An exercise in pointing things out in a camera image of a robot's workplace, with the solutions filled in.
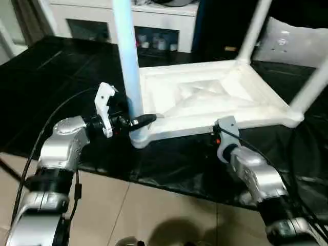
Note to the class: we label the white plastic table leg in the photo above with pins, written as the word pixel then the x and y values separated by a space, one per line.
pixel 128 64
pixel 252 30
pixel 310 87

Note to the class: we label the white plastic table top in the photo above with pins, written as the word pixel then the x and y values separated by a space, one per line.
pixel 230 102

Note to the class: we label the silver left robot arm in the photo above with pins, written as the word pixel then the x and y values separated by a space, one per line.
pixel 61 143

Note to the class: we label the small white jar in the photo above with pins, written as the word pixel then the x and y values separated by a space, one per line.
pixel 145 44
pixel 161 44
pixel 173 47

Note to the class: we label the black work mat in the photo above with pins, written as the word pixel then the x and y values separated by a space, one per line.
pixel 64 77

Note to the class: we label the white cabinet with glass doors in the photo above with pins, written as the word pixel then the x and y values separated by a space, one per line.
pixel 159 18

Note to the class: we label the small brown cork piece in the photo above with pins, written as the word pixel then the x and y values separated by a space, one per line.
pixel 230 48

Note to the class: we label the metal parts clutter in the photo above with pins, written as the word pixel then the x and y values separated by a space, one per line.
pixel 139 2

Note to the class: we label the black sofa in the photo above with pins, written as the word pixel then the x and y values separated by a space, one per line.
pixel 217 25

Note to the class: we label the dark brown shoe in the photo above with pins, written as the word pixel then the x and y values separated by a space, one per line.
pixel 128 242

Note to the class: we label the thin black floor rod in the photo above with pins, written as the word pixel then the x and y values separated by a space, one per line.
pixel 10 170

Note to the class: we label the brown curtain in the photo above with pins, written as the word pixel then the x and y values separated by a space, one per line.
pixel 30 20

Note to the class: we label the grey printed cushion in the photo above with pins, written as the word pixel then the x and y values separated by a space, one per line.
pixel 294 43

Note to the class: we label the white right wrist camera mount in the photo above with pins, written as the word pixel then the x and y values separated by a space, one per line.
pixel 229 128

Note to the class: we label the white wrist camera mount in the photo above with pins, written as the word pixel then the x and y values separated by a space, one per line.
pixel 102 102
pixel 229 128

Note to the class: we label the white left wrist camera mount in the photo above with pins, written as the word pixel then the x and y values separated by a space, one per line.
pixel 102 102

